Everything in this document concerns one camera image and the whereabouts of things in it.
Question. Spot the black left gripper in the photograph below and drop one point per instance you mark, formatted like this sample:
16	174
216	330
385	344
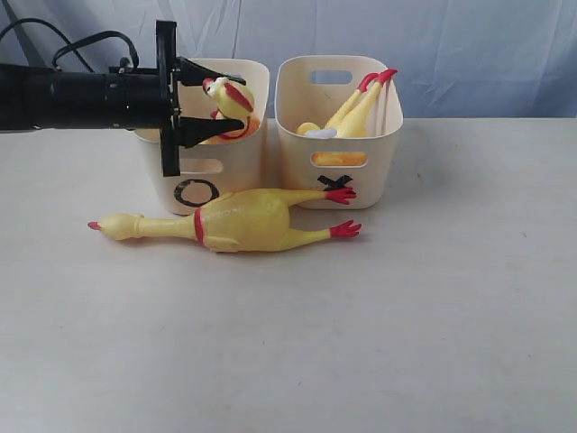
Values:
149	99

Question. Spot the cream bin marked circle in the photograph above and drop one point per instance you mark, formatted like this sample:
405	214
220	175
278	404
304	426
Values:
212	169

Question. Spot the blue-grey backdrop curtain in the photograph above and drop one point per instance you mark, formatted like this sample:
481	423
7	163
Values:
454	58

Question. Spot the cream bin marked cross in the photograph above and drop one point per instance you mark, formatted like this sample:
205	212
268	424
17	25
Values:
311	89

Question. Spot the large rubber chicken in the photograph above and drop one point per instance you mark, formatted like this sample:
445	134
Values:
233	101

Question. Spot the rubber chicken with white tape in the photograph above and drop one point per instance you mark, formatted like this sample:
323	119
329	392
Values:
312	130

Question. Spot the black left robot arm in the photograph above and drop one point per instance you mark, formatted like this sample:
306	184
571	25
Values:
34	98

